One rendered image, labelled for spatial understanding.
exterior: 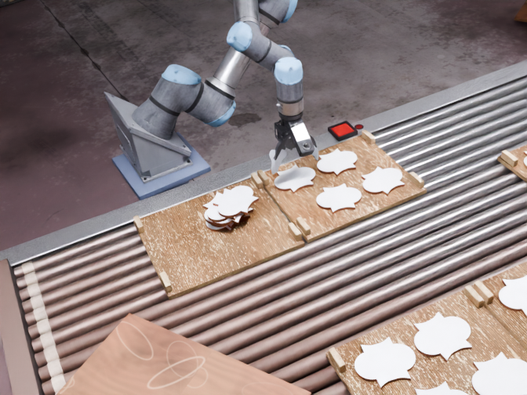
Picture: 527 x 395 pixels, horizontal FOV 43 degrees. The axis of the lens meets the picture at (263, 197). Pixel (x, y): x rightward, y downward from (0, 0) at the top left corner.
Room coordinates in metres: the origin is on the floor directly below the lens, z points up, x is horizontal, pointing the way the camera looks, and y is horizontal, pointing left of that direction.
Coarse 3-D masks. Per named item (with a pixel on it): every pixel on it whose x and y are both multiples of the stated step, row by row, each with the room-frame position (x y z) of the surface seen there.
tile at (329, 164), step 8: (336, 152) 1.75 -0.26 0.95; (344, 152) 1.74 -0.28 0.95; (352, 152) 1.74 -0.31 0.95; (320, 160) 1.72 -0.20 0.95; (328, 160) 1.71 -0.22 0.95; (336, 160) 1.71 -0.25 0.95; (344, 160) 1.70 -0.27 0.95; (352, 160) 1.70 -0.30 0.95; (320, 168) 1.68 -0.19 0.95; (328, 168) 1.67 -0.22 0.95; (336, 168) 1.67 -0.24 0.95; (344, 168) 1.66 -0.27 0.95; (352, 168) 1.66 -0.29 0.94
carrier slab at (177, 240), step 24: (264, 192) 1.61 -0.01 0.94; (168, 216) 1.56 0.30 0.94; (192, 216) 1.54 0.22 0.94; (264, 216) 1.50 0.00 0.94; (144, 240) 1.47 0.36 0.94; (168, 240) 1.45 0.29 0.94; (192, 240) 1.44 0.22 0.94; (216, 240) 1.42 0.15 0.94; (240, 240) 1.41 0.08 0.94; (264, 240) 1.40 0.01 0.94; (288, 240) 1.38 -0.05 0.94; (168, 264) 1.35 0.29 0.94; (192, 264) 1.34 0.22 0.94; (216, 264) 1.33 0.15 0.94; (240, 264) 1.31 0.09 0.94; (192, 288) 1.25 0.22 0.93
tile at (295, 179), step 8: (296, 168) 1.70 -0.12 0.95; (304, 168) 1.69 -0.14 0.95; (280, 176) 1.66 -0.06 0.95; (288, 176) 1.66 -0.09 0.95; (296, 176) 1.65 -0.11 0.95; (304, 176) 1.65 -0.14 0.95; (312, 176) 1.64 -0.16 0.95; (280, 184) 1.62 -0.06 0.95; (288, 184) 1.62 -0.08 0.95; (296, 184) 1.61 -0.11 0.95; (304, 184) 1.61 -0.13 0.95; (312, 184) 1.61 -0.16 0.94
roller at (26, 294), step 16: (496, 112) 1.89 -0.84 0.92; (512, 112) 1.90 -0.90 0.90; (448, 128) 1.84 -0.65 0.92; (464, 128) 1.84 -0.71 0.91; (416, 144) 1.78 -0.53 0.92; (112, 256) 1.43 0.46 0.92; (128, 256) 1.43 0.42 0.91; (80, 272) 1.39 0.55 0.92; (96, 272) 1.39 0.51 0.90; (32, 288) 1.34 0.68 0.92; (48, 288) 1.35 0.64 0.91
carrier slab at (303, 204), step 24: (336, 144) 1.81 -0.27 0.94; (360, 144) 1.79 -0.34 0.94; (288, 168) 1.72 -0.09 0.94; (312, 168) 1.70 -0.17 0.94; (360, 168) 1.67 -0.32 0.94; (384, 168) 1.65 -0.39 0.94; (288, 192) 1.59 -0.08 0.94; (312, 192) 1.58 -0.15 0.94; (408, 192) 1.52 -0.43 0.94; (288, 216) 1.49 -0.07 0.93; (312, 216) 1.47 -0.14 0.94; (336, 216) 1.45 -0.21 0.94; (360, 216) 1.44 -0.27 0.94; (312, 240) 1.38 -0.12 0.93
